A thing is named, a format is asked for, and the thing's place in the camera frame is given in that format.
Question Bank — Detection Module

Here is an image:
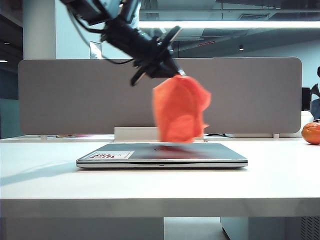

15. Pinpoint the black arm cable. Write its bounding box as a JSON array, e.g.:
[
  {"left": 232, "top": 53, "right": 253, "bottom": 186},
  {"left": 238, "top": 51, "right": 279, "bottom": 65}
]
[{"left": 65, "top": 2, "right": 106, "bottom": 35}]

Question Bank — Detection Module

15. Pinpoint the white red-lettered sticker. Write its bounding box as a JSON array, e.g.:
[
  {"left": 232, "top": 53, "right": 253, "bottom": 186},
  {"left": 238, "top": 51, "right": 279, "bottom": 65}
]
[{"left": 84, "top": 150, "right": 135, "bottom": 161}]

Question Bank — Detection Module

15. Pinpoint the small wall poster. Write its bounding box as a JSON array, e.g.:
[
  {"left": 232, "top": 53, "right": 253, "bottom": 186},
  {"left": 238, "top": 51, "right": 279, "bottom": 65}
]
[{"left": 89, "top": 41, "right": 103, "bottom": 60}]

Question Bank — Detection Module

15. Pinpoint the seated person in background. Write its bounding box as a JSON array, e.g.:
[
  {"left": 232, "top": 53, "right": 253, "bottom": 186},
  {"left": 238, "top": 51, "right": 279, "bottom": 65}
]
[{"left": 310, "top": 66, "right": 320, "bottom": 120}]

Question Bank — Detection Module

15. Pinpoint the orange round fruit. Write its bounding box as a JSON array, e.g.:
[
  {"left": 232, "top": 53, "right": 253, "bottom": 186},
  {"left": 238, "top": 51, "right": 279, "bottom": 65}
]
[{"left": 301, "top": 122, "right": 320, "bottom": 145}]

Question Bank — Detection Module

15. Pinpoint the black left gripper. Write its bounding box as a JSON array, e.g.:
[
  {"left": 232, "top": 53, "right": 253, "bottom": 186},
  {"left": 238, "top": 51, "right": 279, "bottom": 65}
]
[{"left": 130, "top": 25, "right": 187, "bottom": 87}]

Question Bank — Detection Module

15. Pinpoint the black background monitor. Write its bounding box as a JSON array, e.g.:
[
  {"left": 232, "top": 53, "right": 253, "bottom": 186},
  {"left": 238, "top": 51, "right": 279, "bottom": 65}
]
[{"left": 301, "top": 87, "right": 312, "bottom": 111}]

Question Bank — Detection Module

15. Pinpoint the silver closed laptop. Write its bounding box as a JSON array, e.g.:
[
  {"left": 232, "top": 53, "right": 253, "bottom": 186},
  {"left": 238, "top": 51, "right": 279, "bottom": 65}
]
[{"left": 75, "top": 142, "right": 249, "bottom": 169}]

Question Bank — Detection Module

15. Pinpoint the orange cloth rag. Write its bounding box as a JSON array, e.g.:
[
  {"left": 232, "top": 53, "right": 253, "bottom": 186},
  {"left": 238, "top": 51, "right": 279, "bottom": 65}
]
[{"left": 152, "top": 74, "right": 212, "bottom": 144}]

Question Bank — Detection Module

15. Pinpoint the grey fabric desk divider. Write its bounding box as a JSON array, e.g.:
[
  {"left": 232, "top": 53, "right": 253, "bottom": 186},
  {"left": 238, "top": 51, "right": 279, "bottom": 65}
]
[{"left": 17, "top": 56, "right": 303, "bottom": 135}]

